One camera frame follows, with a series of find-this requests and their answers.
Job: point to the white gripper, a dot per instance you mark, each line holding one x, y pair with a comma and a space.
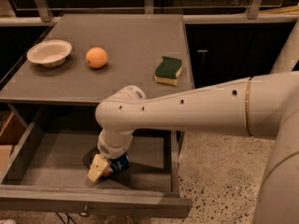
109, 150

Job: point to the blue pepsi can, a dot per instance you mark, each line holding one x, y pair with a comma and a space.
118, 165

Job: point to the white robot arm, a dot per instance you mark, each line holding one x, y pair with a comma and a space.
263, 106

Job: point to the open grey top drawer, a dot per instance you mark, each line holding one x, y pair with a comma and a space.
47, 171

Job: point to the metal drawer knob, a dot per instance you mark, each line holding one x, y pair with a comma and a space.
84, 212

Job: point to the grey cabinet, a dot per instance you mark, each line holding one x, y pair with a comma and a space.
135, 45

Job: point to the orange fruit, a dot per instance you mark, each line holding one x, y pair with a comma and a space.
96, 58

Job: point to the green yellow sponge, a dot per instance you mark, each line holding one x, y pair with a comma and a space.
168, 71

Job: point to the white bowl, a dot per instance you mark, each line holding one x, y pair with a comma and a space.
50, 53

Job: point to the dark lower cabinet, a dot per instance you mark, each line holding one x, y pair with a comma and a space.
225, 52

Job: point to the metal railing frame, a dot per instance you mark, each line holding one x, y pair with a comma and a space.
191, 11

